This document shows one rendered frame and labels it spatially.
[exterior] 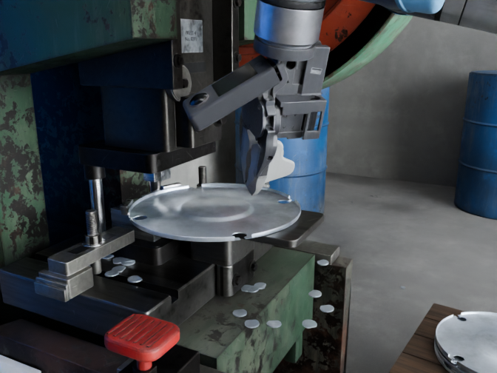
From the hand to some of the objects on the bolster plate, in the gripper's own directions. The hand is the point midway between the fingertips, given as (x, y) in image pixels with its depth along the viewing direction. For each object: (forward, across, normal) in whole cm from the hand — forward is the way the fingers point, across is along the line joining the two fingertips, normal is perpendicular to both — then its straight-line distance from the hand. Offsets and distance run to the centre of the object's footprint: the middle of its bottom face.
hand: (248, 186), depth 68 cm
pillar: (+21, +20, +18) cm, 34 cm away
